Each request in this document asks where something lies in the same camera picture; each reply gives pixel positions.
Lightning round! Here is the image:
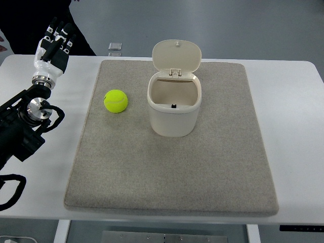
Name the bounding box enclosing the black table control panel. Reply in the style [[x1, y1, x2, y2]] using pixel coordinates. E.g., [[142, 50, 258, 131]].
[[279, 225, 324, 232]]

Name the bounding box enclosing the white table leg right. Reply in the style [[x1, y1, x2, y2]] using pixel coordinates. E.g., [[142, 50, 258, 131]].
[[246, 224, 261, 243]]

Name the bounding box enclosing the white table leg left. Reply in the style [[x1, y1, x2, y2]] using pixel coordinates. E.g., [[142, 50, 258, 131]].
[[53, 220, 71, 243]]

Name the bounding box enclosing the black sleeved cable loop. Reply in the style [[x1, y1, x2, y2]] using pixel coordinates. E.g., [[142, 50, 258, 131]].
[[0, 173, 27, 212]]

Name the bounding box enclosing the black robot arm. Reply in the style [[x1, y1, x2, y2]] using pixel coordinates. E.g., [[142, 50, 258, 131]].
[[1, 75, 65, 168]]

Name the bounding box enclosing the beige lidded plastic bin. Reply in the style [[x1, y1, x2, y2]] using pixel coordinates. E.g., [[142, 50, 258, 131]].
[[147, 39, 202, 137]]

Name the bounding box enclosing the grey felt mat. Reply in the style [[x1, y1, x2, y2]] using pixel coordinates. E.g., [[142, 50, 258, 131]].
[[64, 60, 279, 217]]

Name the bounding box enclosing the person in black clothes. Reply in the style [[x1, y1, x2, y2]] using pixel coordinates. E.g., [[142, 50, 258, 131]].
[[1, 1, 95, 56]]

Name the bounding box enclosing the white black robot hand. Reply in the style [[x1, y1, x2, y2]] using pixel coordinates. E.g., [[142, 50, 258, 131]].
[[34, 17, 76, 80]]

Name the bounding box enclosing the white table leg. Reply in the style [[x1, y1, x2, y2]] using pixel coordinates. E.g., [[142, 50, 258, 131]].
[[246, 224, 261, 243], [53, 220, 71, 243]]

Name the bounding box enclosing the yellow tennis ball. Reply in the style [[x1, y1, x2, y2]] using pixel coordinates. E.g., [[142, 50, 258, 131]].
[[104, 89, 128, 113]]

